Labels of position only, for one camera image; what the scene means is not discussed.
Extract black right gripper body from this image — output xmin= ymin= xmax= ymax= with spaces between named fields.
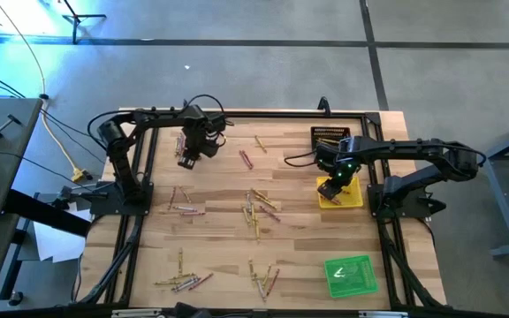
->
xmin=323 ymin=165 xmax=361 ymax=192

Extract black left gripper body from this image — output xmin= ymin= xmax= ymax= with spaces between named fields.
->
xmin=179 ymin=125 xmax=220 ymax=165

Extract yellow plastic basket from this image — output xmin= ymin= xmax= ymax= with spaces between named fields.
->
xmin=315 ymin=175 xmax=365 ymax=210

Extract black plastic basket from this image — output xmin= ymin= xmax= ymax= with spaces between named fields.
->
xmin=309 ymin=125 xmax=353 ymax=152

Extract green plastic basket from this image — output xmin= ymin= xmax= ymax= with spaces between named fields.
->
xmin=323 ymin=254 xmax=380 ymax=299

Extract white paper sheet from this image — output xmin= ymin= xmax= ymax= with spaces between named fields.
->
xmin=32 ymin=207 xmax=88 ymax=264

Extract black tripod stand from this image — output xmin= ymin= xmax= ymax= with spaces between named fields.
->
xmin=61 ymin=0 xmax=108 ymax=45

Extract grey side table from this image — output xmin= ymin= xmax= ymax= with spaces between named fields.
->
xmin=0 ymin=96 xmax=44 ymax=313

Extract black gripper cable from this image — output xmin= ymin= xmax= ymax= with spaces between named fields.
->
xmin=283 ymin=148 xmax=322 ymax=169

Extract black metal table frame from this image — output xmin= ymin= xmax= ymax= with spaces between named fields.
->
xmin=71 ymin=105 xmax=448 ymax=318

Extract yellow power cable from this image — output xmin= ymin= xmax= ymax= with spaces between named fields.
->
xmin=0 ymin=0 xmax=90 ymax=183

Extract black bracket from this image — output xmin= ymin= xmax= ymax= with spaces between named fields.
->
xmin=173 ymin=301 xmax=214 ymax=318

